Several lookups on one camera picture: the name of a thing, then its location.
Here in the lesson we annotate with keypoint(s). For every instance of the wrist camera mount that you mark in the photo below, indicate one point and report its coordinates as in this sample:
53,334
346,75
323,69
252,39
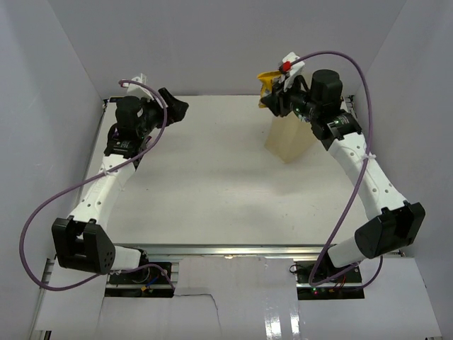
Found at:
290,68
138,85

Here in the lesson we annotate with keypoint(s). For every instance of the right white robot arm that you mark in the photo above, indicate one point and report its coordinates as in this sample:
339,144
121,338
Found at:
393,222

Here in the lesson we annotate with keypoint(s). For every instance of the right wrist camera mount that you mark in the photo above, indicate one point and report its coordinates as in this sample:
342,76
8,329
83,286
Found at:
290,68

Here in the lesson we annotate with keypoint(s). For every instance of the aluminium table frame rail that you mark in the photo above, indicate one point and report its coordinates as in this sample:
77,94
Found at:
270,250

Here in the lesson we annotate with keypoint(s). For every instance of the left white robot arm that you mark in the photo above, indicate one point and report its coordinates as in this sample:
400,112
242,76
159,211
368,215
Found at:
81,240

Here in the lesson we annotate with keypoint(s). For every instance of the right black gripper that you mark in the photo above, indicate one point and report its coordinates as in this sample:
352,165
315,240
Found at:
279,105

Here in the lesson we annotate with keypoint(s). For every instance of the tan paper bag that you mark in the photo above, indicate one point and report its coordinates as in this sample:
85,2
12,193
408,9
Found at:
289,138

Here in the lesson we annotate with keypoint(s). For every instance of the yellow M&M packet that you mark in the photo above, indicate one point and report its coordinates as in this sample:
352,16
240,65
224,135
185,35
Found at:
267,79

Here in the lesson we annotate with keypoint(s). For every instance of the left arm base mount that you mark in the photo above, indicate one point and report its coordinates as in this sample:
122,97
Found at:
149,282

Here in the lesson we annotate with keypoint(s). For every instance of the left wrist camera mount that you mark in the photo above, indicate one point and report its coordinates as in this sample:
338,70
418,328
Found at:
138,85

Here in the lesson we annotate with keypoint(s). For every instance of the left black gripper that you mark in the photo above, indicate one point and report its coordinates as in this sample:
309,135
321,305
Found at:
175,108

